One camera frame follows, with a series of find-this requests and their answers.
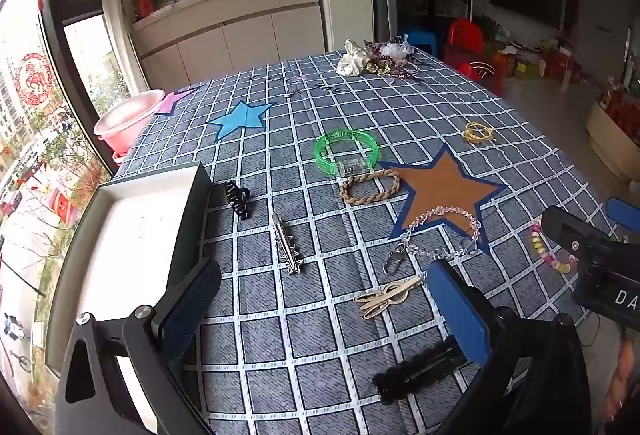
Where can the white satin scrunchie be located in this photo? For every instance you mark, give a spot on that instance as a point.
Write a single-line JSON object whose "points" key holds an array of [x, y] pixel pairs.
{"points": [[352, 60]]}

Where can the red horse window decal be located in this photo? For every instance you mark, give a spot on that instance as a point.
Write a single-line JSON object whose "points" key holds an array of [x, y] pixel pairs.
{"points": [[32, 80]]}

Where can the gold cactus hair clip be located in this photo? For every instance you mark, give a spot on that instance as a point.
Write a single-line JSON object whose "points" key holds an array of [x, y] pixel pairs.
{"points": [[385, 297]]}

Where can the black fuzzy hair clip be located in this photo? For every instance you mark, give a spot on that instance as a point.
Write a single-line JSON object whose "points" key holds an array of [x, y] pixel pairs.
{"points": [[415, 372]]}

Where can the grey shallow box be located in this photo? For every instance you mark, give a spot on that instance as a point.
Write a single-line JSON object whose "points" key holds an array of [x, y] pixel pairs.
{"points": [[130, 240]]}

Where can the checked tablecloth with stars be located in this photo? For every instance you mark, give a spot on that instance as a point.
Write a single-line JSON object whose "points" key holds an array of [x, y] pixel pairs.
{"points": [[300, 315]]}

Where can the red plastic basin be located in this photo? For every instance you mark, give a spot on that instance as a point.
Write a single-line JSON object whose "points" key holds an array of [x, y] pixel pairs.
{"points": [[120, 158]]}

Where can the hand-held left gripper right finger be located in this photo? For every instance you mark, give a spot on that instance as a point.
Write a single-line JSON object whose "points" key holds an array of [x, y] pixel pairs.
{"points": [[460, 310]]}

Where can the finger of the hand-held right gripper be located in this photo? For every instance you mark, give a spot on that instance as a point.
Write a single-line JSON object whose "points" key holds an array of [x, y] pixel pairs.
{"points": [[624, 211], [565, 225]]}

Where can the black claw hair clip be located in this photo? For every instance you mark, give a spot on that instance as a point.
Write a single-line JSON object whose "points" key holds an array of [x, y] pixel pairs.
{"points": [[240, 205]]}

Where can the person's right hand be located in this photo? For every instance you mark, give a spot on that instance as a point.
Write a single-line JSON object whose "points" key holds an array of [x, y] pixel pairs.
{"points": [[622, 380]]}

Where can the red plastic chair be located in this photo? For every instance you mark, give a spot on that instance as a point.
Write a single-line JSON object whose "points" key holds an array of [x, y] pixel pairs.
{"points": [[465, 37]]}

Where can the pile of gift boxes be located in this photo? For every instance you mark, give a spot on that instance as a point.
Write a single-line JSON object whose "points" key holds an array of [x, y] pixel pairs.
{"points": [[540, 60]]}

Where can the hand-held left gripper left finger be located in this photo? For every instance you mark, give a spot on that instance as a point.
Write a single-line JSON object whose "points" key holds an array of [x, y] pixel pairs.
{"points": [[192, 310]]}

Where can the green transparent bangle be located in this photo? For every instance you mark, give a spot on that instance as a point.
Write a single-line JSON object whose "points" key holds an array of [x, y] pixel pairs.
{"points": [[350, 167]]}

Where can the red vase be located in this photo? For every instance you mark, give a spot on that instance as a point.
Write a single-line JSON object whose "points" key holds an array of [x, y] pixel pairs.
{"points": [[145, 1]]}

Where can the round white goods container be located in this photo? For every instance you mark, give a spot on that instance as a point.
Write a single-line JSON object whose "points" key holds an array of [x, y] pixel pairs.
{"points": [[610, 135]]}

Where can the pile of hair accessories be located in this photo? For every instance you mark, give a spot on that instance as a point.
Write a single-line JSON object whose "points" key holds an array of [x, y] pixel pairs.
{"points": [[392, 60]]}

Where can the pink plastic basin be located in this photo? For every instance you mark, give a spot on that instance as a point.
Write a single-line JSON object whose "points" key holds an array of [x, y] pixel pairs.
{"points": [[127, 117]]}

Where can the silver spiked hair clip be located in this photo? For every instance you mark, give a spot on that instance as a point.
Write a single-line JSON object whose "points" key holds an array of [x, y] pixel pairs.
{"points": [[286, 242]]}

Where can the blue plastic stool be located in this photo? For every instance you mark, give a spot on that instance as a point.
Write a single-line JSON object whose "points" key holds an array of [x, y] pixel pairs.
{"points": [[422, 36]]}

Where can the white cabinet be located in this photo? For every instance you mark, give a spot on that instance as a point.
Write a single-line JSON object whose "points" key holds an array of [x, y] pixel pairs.
{"points": [[240, 45]]}

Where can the colourful drum window decal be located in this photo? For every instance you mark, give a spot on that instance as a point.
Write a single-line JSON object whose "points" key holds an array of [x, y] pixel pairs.
{"points": [[62, 206]]}

